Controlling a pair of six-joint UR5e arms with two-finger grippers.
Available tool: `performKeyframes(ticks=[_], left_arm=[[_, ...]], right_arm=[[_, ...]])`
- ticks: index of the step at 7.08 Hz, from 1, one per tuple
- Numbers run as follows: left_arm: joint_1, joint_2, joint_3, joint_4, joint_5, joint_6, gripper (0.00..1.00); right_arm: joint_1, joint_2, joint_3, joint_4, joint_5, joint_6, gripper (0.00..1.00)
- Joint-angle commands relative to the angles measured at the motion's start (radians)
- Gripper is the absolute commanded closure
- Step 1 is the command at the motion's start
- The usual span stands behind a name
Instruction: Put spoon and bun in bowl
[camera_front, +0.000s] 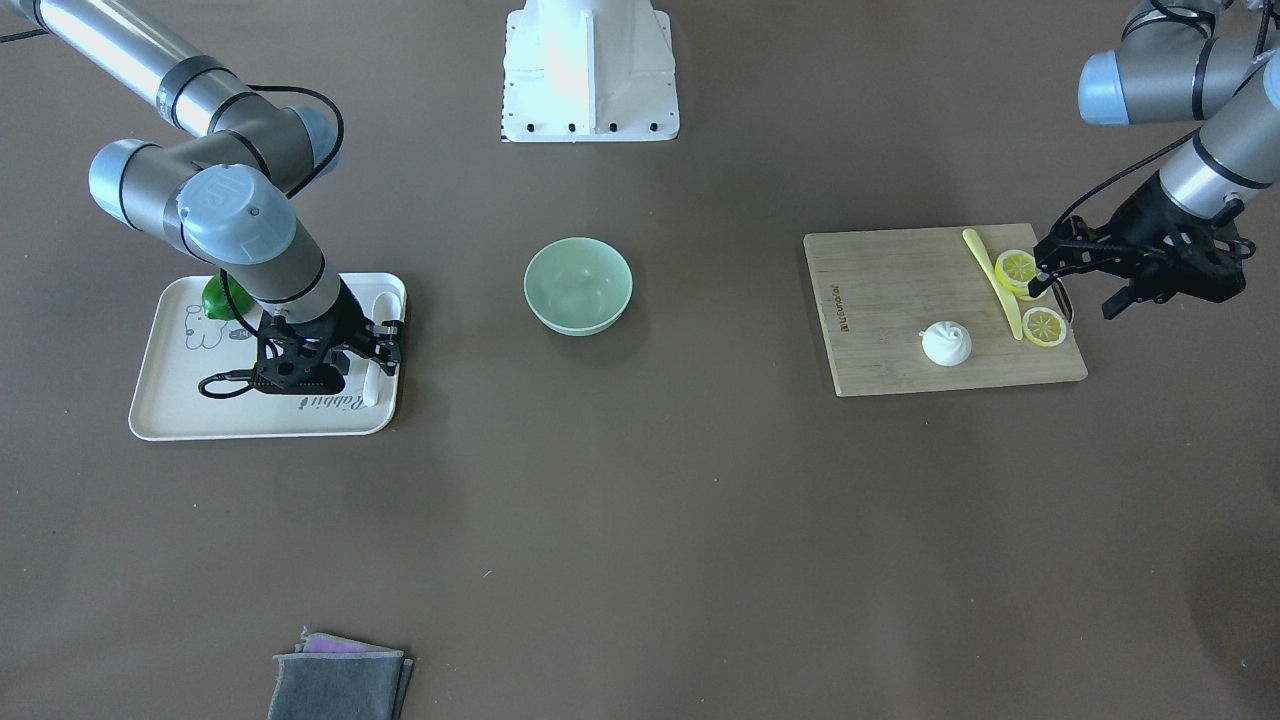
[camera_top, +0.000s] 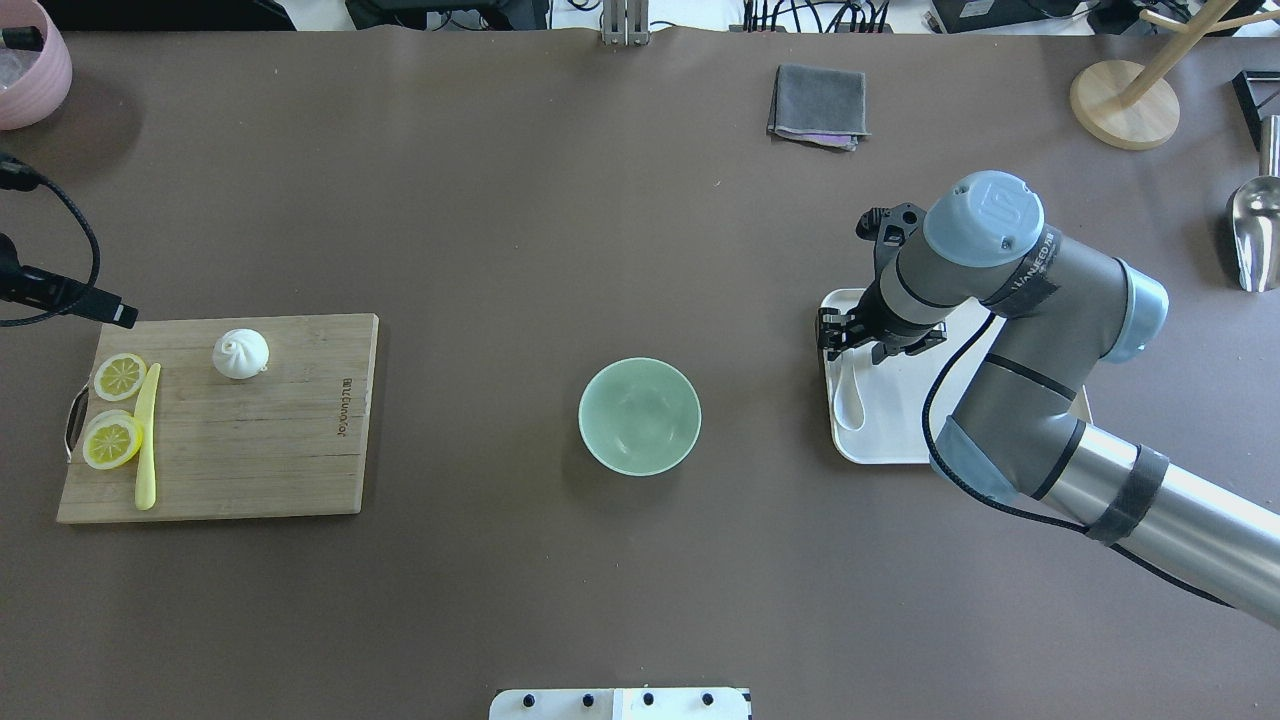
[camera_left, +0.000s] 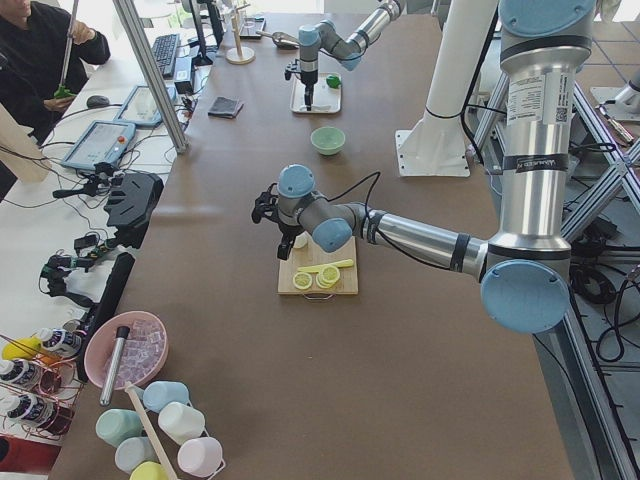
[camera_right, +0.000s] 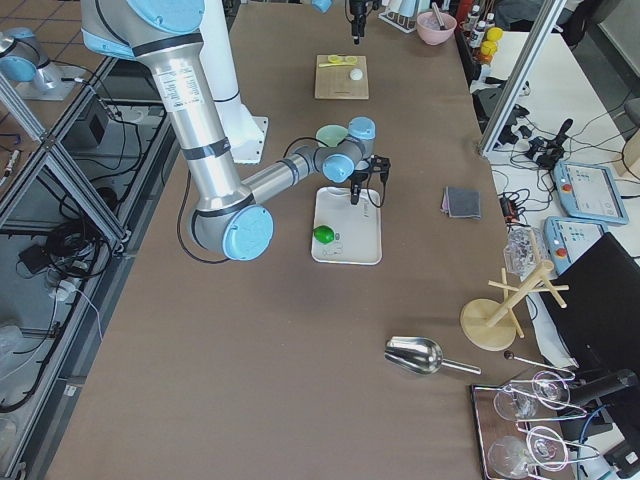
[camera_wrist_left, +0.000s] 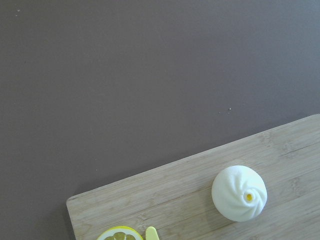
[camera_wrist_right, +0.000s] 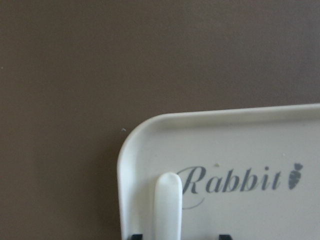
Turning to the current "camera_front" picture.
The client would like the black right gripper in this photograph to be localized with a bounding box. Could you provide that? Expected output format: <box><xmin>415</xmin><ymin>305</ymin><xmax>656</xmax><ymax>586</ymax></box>
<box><xmin>250</xmin><ymin>281</ymin><xmax>404</xmax><ymax>395</ymax></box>

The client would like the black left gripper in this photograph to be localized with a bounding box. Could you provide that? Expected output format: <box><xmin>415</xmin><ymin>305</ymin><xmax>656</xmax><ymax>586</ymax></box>
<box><xmin>1028</xmin><ymin>177</ymin><xmax>1256</xmax><ymax>320</ymax></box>

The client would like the white ceramic spoon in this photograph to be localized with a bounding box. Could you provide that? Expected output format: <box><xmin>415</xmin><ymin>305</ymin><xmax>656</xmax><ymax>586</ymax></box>
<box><xmin>362</xmin><ymin>292</ymin><xmax>401</xmax><ymax>407</ymax></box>

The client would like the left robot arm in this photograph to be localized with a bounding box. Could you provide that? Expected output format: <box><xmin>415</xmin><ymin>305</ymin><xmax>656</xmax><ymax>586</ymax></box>
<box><xmin>1029</xmin><ymin>1</ymin><xmax>1279</xmax><ymax>319</ymax></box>

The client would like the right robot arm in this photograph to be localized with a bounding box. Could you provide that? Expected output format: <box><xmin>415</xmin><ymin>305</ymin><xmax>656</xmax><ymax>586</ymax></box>
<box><xmin>3</xmin><ymin>1</ymin><xmax>403</xmax><ymax>398</ymax></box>

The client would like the light green bowl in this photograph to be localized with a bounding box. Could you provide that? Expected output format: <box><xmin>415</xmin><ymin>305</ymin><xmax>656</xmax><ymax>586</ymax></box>
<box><xmin>524</xmin><ymin>237</ymin><xmax>634</xmax><ymax>337</ymax></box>

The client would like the upper lemon slice stack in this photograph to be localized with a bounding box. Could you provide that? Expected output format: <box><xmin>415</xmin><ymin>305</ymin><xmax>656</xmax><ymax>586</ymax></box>
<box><xmin>993</xmin><ymin>249</ymin><xmax>1044</xmax><ymax>302</ymax></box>

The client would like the yellow plastic knife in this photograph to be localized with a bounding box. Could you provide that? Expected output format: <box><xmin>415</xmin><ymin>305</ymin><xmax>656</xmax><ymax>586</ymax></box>
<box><xmin>963</xmin><ymin>227</ymin><xmax>1024</xmax><ymax>341</ymax></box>

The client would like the lower lemon slice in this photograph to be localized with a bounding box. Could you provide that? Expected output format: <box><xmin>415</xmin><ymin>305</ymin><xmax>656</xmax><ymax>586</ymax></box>
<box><xmin>1021</xmin><ymin>306</ymin><xmax>1070</xmax><ymax>348</ymax></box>

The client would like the green lime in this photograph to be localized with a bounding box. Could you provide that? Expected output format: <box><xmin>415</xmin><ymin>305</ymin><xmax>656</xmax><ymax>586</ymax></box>
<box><xmin>201</xmin><ymin>272</ymin><xmax>256</xmax><ymax>322</ymax></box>

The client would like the cream rabbit serving tray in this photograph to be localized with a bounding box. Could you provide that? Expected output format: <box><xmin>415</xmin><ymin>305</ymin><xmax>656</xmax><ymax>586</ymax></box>
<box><xmin>129</xmin><ymin>275</ymin><xmax>401</xmax><ymax>441</ymax></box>

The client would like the folded grey cloth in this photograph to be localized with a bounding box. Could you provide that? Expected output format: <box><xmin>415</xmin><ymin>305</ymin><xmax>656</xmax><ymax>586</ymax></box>
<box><xmin>268</xmin><ymin>630</ymin><xmax>415</xmax><ymax>719</ymax></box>

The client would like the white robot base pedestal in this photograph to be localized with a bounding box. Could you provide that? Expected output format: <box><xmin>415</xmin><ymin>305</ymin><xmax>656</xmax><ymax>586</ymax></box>
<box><xmin>500</xmin><ymin>1</ymin><xmax>681</xmax><ymax>143</ymax></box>

